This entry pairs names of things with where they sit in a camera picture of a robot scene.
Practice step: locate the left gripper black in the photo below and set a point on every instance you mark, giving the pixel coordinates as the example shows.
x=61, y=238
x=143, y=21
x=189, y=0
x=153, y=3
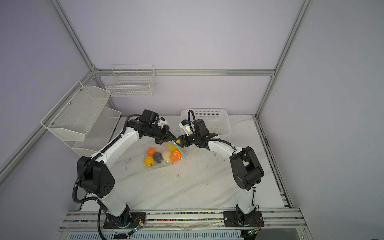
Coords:
x=167, y=133

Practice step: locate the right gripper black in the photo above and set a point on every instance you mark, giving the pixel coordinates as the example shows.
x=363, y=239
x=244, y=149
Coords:
x=183, y=139

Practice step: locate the white garlic bulb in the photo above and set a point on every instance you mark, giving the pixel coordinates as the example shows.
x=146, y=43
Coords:
x=167, y=156

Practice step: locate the clear zip top bag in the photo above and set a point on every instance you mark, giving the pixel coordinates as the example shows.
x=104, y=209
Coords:
x=161, y=148

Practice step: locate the black avocado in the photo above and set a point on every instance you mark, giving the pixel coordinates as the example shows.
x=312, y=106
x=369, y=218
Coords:
x=158, y=158

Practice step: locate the orange tangerine front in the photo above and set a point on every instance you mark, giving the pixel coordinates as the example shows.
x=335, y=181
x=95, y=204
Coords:
x=151, y=151

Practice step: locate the orange tangerine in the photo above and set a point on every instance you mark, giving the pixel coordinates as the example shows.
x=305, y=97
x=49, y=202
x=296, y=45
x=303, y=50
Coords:
x=176, y=156
x=151, y=151

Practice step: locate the orange tangerine back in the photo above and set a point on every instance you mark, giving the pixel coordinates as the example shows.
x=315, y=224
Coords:
x=176, y=156

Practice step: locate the round yellow fruit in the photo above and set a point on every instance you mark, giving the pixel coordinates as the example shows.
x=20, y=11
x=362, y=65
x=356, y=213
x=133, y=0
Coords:
x=149, y=161

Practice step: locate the white plastic perforated basket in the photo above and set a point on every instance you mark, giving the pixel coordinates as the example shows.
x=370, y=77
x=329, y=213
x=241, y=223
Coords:
x=216, y=121

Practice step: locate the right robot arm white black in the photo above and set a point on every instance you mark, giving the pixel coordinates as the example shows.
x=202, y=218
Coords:
x=245, y=165

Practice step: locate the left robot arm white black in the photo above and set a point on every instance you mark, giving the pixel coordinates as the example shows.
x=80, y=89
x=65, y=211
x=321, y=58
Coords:
x=95, y=181

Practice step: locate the lower white mesh shelf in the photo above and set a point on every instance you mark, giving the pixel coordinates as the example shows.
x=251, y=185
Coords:
x=100, y=133

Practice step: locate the white mesh shelf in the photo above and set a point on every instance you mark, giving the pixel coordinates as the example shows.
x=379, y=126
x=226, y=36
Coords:
x=100, y=133
x=73, y=117

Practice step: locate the upper white mesh shelf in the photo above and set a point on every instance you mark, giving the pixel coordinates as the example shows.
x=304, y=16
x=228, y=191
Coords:
x=73, y=117

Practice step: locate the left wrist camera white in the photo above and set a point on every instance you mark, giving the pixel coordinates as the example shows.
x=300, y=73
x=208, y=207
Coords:
x=162, y=122

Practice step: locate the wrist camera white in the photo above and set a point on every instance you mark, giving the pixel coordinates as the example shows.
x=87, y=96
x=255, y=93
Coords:
x=162, y=122
x=185, y=126

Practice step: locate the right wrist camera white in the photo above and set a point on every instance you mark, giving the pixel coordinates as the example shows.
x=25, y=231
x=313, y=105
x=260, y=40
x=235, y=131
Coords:
x=185, y=126

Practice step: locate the white wire wall basket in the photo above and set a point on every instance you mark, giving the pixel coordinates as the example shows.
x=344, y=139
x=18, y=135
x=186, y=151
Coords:
x=132, y=81

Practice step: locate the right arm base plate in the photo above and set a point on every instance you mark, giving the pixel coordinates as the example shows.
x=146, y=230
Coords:
x=239, y=219

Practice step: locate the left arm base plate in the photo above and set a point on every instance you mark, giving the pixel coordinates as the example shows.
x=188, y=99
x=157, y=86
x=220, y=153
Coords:
x=124, y=222

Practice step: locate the aluminium front rail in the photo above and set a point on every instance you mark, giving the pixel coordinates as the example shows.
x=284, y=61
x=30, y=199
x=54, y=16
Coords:
x=190, y=220

